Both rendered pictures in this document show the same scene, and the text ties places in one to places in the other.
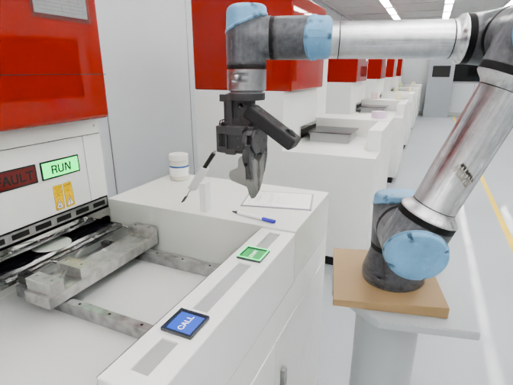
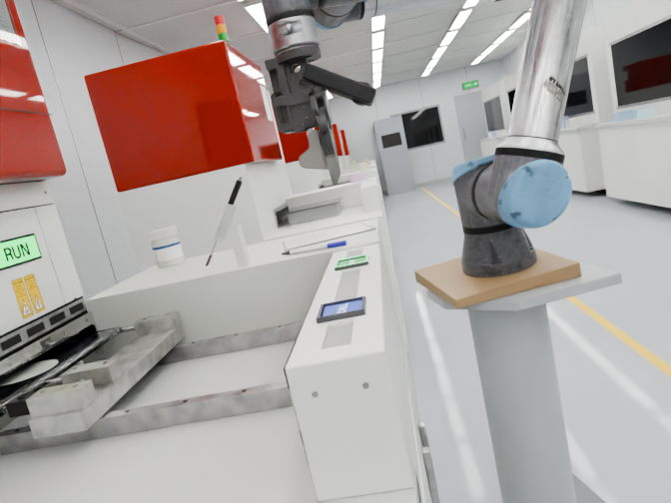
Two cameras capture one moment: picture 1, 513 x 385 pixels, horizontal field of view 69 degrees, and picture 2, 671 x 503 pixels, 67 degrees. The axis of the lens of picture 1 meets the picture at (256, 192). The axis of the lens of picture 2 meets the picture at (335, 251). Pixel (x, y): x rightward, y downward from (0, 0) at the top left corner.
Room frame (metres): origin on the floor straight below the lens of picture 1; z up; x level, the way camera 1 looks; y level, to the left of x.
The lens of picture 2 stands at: (-0.05, 0.28, 1.13)
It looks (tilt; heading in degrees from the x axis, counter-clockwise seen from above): 10 degrees down; 342
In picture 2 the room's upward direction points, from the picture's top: 13 degrees counter-clockwise
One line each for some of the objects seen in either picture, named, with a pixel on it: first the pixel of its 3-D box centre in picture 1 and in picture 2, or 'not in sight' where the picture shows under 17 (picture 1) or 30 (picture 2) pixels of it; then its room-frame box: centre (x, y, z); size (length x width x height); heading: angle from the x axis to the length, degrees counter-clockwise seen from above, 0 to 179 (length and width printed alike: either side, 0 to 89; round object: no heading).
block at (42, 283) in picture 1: (45, 283); (61, 397); (0.73, 0.47, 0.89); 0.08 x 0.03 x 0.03; 66
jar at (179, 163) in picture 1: (179, 166); (167, 247); (1.34, 0.29, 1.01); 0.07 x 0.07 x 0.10
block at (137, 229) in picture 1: (142, 230); (158, 322); (1.03, 0.34, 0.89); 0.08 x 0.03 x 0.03; 66
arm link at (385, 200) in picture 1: (398, 216); (485, 188); (0.83, -0.34, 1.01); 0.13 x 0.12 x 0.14; 171
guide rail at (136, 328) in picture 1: (95, 314); (159, 415); (0.70, 0.36, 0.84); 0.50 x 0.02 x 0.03; 66
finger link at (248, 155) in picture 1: (250, 156); (324, 127); (0.72, 0.01, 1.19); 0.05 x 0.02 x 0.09; 156
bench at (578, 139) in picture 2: not in sight; (592, 114); (5.53, -5.53, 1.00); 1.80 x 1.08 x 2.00; 156
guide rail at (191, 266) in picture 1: (169, 260); (216, 345); (0.95, 0.25, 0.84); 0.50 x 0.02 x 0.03; 66
